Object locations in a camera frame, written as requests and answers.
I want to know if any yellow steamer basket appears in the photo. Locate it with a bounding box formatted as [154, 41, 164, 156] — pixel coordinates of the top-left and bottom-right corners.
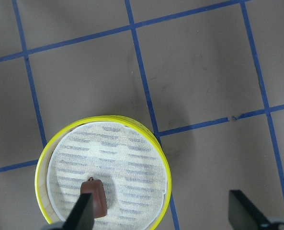
[34, 115, 171, 230]

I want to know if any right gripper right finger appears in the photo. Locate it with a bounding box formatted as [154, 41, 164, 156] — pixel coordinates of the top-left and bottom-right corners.
[228, 190, 274, 230]

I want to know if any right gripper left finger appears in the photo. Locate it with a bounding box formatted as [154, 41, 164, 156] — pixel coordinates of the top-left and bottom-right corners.
[61, 193, 94, 230]

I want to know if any brown bun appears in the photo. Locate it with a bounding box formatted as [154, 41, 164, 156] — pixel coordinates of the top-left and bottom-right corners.
[80, 177, 108, 219]

